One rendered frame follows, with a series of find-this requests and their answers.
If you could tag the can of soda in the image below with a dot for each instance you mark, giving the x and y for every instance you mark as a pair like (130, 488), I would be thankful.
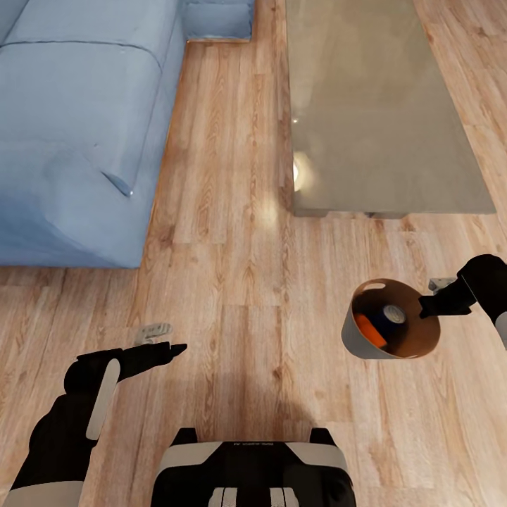
(368, 329)
(388, 319)

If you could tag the trash can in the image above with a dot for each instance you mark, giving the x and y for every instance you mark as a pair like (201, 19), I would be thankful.
(415, 339)

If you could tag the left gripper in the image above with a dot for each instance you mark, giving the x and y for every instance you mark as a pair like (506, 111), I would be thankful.
(153, 355)

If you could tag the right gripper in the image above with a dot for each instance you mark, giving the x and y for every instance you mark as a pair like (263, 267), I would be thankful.
(442, 303)

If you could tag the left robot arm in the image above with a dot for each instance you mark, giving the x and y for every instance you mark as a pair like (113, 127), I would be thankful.
(60, 445)

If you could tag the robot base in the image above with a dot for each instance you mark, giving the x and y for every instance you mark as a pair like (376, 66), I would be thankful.
(316, 471)

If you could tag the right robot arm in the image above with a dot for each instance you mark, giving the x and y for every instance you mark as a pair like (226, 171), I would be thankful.
(482, 280)

